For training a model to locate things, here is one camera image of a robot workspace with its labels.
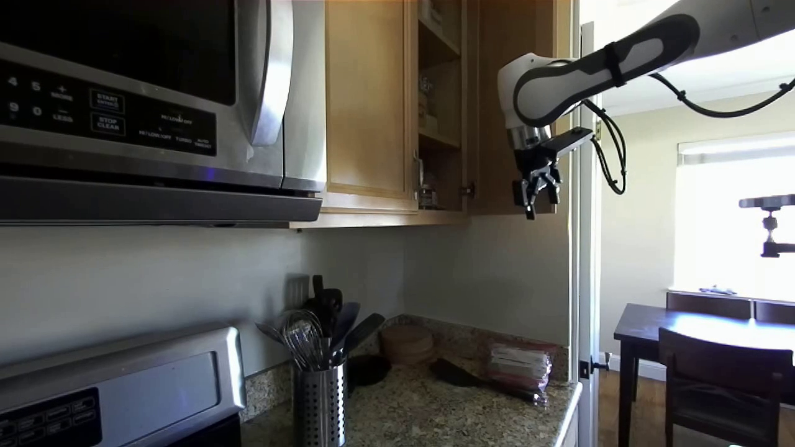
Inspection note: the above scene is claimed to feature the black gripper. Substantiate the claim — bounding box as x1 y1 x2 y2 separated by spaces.
509 139 564 223

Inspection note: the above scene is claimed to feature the wooden cabinet door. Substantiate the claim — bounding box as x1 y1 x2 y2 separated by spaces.
322 0 418 214
474 0 576 218

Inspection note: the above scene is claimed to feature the clear plastic bag package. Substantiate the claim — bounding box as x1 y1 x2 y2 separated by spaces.
482 337 556 409

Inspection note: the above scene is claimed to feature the bright window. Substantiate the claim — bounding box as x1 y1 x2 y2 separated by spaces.
673 133 795 303

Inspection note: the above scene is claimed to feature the stack of cork trivets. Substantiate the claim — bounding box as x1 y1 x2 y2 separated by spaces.
377 319 438 369

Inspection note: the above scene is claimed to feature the dark wooden chair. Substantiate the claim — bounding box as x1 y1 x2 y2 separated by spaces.
655 324 795 447
664 288 756 324
752 298 795 327

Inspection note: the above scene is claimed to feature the dark wooden dining table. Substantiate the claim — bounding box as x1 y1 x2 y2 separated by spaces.
612 301 795 447

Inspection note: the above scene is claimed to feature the black spatula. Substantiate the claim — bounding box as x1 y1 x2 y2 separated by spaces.
332 311 389 362

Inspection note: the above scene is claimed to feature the dark wooden spatula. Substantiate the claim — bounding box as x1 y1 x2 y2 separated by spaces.
307 272 345 327

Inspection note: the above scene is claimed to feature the black bowl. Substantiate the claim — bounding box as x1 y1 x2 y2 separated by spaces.
345 352 394 390

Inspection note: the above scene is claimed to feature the steel utensil holder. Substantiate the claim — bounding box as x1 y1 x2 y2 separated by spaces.
291 359 351 447

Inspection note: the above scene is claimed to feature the stainless steel microwave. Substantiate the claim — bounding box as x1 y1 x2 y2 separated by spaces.
0 0 327 231

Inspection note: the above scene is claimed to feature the stainless steel stove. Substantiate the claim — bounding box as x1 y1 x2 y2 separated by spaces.
0 323 248 447

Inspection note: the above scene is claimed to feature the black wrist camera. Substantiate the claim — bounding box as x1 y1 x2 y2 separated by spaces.
543 124 598 155

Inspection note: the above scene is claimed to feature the white door frame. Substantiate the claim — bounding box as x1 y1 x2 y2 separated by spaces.
567 20 605 447

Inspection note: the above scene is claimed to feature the wooden cabinet frame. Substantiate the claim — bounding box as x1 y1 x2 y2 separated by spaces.
289 0 480 234

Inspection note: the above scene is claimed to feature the wire whisk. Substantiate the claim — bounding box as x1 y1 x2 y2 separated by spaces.
279 308 327 373

